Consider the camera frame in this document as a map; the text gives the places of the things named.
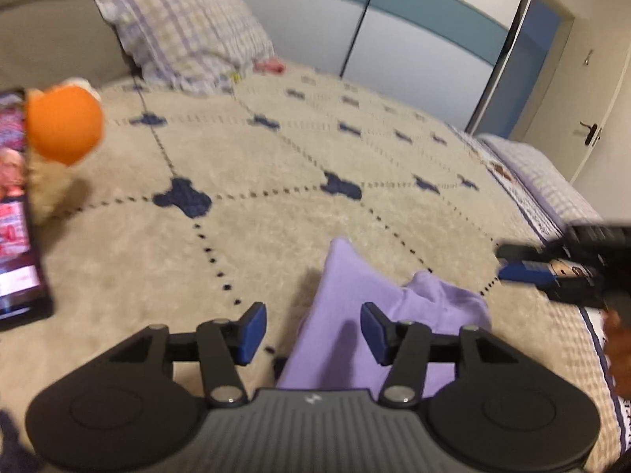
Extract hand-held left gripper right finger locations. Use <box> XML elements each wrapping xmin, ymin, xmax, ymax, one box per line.
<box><xmin>360</xmin><ymin>302</ymin><xmax>526</xmax><ymax>407</ymax></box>

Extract plaid ruffled pillow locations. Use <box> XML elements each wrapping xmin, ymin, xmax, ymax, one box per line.
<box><xmin>93</xmin><ymin>0</ymin><xmax>276</xmax><ymax>94</ymax></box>

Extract sliding door wardrobe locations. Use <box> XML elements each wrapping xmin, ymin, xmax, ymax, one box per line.
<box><xmin>231</xmin><ymin>0</ymin><xmax>538</xmax><ymax>134</ymax></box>

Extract person's right hand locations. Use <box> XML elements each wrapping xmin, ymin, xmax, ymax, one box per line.
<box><xmin>604</xmin><ymin>305</ymin><xmax>631</xmax><ymax>380</ymax></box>

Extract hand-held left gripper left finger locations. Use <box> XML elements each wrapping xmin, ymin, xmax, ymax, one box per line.
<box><xmin>106</xmin><ymin>302</ymin><xmax>268</xmax><ymax>407</ymax></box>

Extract grey upholstered headboard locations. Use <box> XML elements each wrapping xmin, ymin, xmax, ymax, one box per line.
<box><xmin>0</xmin><ymin>0</ymin><xmax>222</xmax><ymax>94</ymax></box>

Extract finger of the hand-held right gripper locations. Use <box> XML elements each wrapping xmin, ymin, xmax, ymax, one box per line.
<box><xmin>495</xmin><ymin>241</ymin><xmax>555</xmax><ymax>262</ymax></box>
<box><xmin>498</xmin><ymin>259</ymin><xmax>558</xmax><ymax>289</ymax></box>

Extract orange plush toy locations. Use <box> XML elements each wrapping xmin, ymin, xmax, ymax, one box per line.
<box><xmin>24</xmin><ymin>76</ymin><xmax>105</xmax><ymax>222</ymax></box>

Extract white room door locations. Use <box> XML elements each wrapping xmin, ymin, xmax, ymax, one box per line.
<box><xmin>517</xmin><ymin>10</ymin><xmax>631</xmax><ymax>183</ymax></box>

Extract purple pants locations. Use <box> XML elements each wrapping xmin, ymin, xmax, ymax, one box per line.
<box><xmin>276</xmin><ymin>237</ymin><xmax>494</xmax><ymax>402</ymax></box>

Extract blue door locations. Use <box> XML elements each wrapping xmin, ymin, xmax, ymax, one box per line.
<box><xmin>468</xmin><ymin>0</ymin><xmax>575</xmax><ymax>141</ymax></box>

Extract purple plaid quilt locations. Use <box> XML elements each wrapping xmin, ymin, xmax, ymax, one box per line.
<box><xmin>480</xmin><ymin>133</ymin><xmax>605</xmax><ymax>230</ymax></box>

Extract pink cloth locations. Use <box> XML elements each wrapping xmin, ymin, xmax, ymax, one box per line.
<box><xmin>252</xmin><ymin>56</ymin><xmax>286</xmax><ymax>74</ymax></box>

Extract black smartphone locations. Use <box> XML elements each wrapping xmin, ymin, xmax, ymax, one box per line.
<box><xmin>0</xmin><ymin>88</ymin><xmax>54</xmax><ymax>320</ymax></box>

